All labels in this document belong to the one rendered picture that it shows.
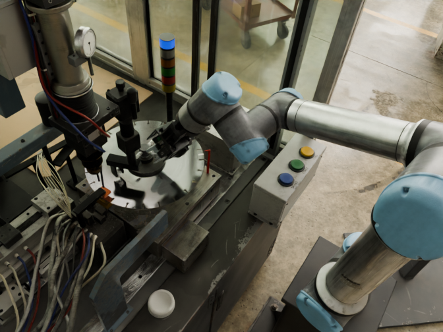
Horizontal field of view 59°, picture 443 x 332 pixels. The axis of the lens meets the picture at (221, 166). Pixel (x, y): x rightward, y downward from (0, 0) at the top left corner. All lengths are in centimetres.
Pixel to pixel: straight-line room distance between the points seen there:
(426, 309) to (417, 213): 161
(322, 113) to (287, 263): 133
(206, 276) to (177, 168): 31
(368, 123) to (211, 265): 62
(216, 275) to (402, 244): 63
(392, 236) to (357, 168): 196
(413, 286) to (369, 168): 78
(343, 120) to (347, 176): 172
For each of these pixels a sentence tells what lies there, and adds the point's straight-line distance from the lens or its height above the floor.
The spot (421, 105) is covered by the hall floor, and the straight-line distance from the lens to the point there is 330.
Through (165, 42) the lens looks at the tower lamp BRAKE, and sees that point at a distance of 119.
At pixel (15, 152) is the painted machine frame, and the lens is 108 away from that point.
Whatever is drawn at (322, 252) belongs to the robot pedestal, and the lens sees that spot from 124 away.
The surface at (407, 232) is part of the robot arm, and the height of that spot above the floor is 132.
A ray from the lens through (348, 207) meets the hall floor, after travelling 236.
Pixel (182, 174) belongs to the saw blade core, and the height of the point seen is 95.
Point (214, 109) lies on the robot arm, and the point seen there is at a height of 125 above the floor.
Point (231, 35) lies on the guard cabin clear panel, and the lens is 131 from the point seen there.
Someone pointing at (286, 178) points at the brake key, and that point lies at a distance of 116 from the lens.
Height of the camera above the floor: 178
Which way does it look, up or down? 49 degrees down
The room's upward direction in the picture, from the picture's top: 6 degrees clockwise
